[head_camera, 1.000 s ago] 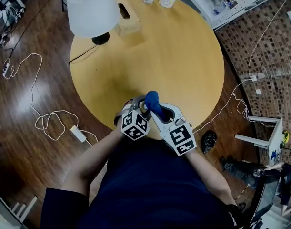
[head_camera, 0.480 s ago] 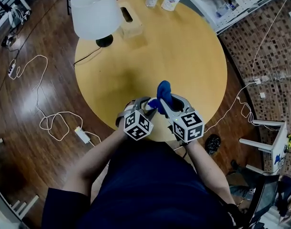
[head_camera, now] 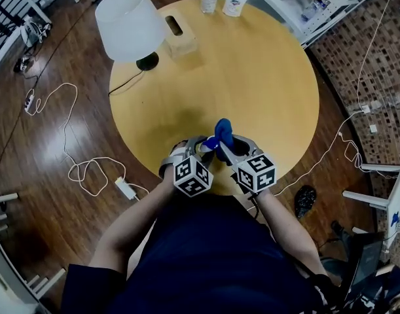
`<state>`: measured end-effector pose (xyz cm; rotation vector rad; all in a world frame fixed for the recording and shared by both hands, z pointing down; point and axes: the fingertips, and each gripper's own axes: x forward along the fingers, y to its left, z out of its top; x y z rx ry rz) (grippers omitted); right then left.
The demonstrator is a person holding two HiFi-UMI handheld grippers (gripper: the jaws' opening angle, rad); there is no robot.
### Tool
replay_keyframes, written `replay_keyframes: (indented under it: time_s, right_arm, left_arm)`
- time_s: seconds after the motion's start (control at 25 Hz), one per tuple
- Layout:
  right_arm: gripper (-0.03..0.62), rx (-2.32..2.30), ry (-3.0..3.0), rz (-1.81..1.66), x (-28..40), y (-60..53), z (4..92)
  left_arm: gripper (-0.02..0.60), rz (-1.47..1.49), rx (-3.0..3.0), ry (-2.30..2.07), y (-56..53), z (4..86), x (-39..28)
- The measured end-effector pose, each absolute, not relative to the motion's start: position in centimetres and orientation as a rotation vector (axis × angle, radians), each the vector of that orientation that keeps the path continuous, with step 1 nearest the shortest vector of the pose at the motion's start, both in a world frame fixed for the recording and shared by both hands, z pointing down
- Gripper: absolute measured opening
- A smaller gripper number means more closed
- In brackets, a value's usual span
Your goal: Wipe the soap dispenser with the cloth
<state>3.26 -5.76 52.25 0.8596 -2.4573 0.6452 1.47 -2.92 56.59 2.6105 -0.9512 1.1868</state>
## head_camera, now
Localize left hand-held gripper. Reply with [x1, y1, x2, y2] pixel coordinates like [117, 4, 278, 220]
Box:
[158, 135, 219, 198]

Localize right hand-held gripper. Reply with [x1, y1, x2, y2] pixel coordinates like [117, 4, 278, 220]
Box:
[223, 135, 277, 194]

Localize blue cloth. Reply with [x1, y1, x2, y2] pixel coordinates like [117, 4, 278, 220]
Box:
[213, 118, 236, 162]

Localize white soap dispenser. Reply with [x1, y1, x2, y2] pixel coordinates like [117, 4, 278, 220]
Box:
[221, 0, 248, 17]

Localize person's right forearm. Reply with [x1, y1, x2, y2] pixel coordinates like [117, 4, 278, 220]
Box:
[254, 188, 322, 278]

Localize person's left forearm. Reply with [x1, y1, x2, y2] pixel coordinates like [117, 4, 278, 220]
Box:
[88, 171, 178, 283]

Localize black plastic bag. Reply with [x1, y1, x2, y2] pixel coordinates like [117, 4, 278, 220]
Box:
[294, 185, 318, 219]

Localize white power adapter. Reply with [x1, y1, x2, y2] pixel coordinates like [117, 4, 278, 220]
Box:
[114, 176, 139, 200]

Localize dark blue shirt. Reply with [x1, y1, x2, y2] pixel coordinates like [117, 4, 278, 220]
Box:
[60, 193, 322, 314]

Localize wooden tissue box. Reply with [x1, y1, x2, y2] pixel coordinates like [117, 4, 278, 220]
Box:
[160, 7, 199, 60]

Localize white shade table lamp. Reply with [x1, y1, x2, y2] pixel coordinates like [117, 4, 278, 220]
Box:
[94, 0, 170, 72]

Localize white stool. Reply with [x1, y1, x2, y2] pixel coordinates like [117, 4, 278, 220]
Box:
[342, 163, 400, 241]

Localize clear plastic bottle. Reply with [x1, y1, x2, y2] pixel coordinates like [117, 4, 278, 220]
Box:
[301, 0, 322, 22]

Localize black office chair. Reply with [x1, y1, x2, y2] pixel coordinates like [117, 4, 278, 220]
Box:
[317, 220, 400, 314]

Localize brown patterned rug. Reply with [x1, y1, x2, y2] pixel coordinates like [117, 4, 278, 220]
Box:
[309, 0, 400, 176]

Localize white metal shelf rack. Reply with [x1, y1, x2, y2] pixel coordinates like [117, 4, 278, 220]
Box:
[245, 0, 394, 47]

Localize white power strip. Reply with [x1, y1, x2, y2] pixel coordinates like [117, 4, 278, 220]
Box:
[24, 89, 36, 113]

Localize white wooden chair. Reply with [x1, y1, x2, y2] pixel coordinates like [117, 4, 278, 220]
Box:
[0, 191, 67, 307]

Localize black metal railing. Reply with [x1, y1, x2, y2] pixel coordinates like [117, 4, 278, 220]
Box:
[0, 0, 27, 65]

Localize black lamp cable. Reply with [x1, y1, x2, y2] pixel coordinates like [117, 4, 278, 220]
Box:
[107, 69, 145, 96]

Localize white floor cable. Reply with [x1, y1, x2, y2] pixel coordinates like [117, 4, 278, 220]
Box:
[24, 82, 150, 200]

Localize white wall cable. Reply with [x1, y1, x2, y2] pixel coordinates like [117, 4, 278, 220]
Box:
[271, 0, 400, 196]

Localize long black floor cable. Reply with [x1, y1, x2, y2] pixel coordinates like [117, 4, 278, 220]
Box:
[0, 0, 101, 186]

